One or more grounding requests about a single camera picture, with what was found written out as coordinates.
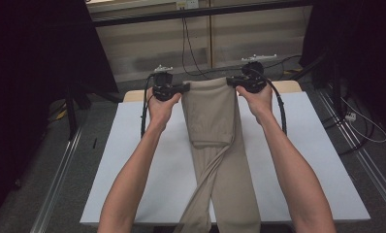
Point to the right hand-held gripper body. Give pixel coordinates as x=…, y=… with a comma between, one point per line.
x=254, y=79

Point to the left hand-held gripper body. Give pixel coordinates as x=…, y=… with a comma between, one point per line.
x=163, y=86

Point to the beige pants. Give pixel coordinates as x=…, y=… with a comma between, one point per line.
x=213, y=113

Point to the person's right hand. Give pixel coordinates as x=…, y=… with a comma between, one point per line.
x=258, y=102

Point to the person's left hand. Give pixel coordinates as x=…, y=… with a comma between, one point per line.
x=160, y=110

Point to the light wooden table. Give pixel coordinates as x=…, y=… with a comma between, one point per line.
x=291, y=86

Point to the black metal stand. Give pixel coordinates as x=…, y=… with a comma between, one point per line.
x=310, y=66
x=72, y=110

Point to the black horizontal bar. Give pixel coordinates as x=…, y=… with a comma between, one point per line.
x=197, y=13

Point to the small black floor object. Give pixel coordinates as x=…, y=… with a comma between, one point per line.
x=94, y=143

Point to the white table board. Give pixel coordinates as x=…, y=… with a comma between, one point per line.
x=310, y=161

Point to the white power strip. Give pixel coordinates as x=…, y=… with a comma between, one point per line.
x=350, y=116

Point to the black curtain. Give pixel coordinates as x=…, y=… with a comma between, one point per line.
x=36, y=81
x=359, y=48

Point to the vertical wall trim strip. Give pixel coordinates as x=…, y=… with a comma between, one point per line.
x=210, y=39

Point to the white wall socket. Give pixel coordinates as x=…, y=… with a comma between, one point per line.
x=187, y=4

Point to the metal floor rail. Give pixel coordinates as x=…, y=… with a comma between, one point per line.
x=57, y=181
x=362, y=155

